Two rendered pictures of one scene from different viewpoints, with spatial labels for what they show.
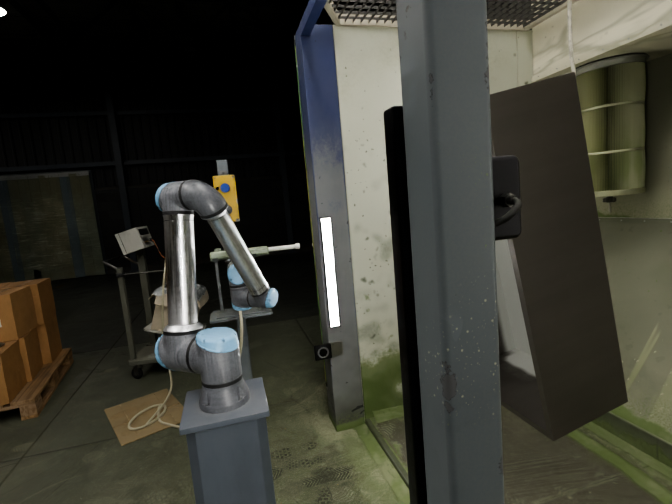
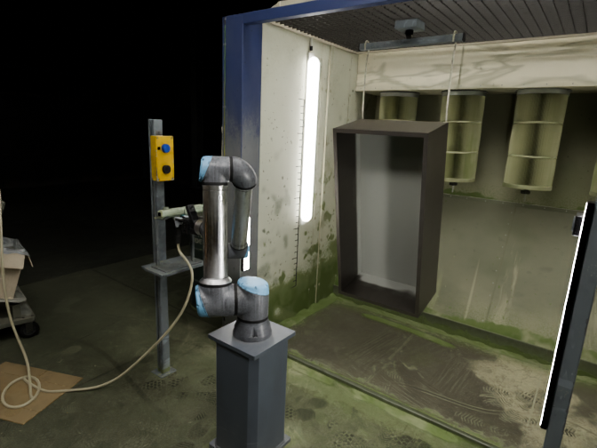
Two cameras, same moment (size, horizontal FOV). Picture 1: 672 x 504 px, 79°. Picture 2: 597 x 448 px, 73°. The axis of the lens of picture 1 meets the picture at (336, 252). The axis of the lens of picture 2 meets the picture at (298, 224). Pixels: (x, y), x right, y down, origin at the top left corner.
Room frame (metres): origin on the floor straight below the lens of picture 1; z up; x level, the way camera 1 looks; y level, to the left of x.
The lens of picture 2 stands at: (-0.05, 1.45, 1.62)
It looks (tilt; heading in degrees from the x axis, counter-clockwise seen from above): 13 degrees down; 321
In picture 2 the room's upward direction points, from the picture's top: 3 degrees clockwise
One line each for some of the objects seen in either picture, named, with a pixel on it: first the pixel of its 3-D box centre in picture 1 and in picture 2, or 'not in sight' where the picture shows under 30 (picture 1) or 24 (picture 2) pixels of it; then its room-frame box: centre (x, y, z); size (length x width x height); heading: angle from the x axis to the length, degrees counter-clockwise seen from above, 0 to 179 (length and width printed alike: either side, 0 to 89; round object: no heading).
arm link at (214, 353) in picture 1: (217, 353); (250, 297); (1.48, 0.48, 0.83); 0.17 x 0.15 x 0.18; 65
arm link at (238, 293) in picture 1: (242, 296); not in sight; (1.88, 0.46, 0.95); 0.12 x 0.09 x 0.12; 65
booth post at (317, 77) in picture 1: (330, 238); (240, 196); (2.36, 0.02, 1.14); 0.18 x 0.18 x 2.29; 15
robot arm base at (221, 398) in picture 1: (223, 388); (252, 323); (1.47, 0.47, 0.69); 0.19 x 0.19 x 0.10
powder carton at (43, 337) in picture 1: (35, 340); not in sight; (3.60, 2.81, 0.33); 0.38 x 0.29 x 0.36; 22
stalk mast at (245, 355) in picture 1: (238, 300); (159, 254); (2.35, 0.60, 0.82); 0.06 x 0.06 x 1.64; 15
